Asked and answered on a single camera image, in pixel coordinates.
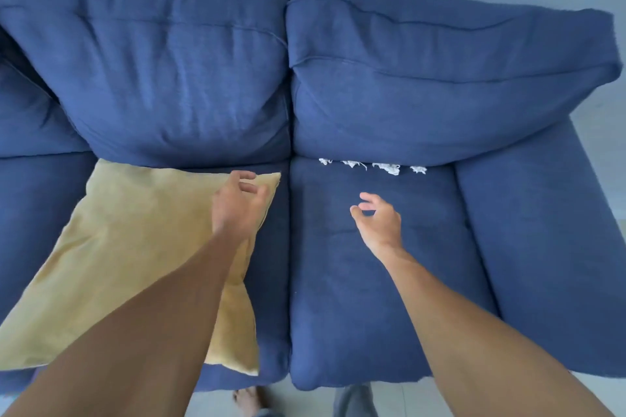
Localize person's right hand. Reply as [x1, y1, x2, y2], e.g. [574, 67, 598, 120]
[350, 192, 405, 258]

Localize person's left hand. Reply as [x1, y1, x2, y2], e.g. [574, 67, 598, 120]
[212, 170, 270, 240]

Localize person's right forearm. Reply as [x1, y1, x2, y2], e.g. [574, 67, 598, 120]
[377, 247, 615, 417]

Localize person's left forearm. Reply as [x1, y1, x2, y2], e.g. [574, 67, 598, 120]
[0, 231, 250, 417]

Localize white tasselled cloth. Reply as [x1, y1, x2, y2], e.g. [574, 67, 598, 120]
[319, 158, 427, 176]

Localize blue sofa back cushion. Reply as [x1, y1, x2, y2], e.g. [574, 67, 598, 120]
[0, 27, 92, 159]
[286, 0, 623, 168]
[0, 0, 293, 169]

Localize yellow throw pillow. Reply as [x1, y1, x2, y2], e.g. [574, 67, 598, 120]
[0, 159, 282, 376]

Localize person's grey trouser leg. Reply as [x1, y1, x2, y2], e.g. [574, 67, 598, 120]
[334, 384, 380, 417]

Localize person's bare foot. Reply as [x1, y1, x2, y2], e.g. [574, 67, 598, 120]
[232, 386, 270, 417]

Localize blue sofa frame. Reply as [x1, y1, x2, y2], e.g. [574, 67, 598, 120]
[286, 0, 626, 379]

